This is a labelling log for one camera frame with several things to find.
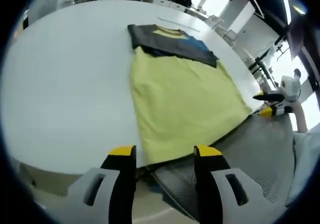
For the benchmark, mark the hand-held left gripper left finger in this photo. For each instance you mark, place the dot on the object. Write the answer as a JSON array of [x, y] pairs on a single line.
[[122, 189]]

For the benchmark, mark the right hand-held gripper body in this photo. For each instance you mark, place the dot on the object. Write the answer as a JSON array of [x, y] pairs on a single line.
[[291, 89]]

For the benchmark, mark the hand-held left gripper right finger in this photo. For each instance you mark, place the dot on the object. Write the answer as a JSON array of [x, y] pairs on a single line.
[[210, 189]]

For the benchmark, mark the yellow garment with blue sleeve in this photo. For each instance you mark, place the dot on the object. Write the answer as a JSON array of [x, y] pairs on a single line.
[[180, 96]]

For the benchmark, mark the black metal stand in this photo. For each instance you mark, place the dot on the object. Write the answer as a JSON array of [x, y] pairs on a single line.
[[261, 64]]

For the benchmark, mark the grey mesh chair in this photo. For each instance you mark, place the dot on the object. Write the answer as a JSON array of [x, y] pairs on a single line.
[[250, 154]]

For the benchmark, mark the ceiling light strips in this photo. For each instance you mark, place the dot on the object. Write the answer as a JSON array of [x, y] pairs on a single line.
[[298, 10]]

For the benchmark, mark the row of white office chairs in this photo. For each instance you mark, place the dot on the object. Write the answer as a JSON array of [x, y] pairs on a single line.
[[222, 29]]

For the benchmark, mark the white square pillar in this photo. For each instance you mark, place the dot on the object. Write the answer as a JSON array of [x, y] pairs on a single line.
[[241, 17]]

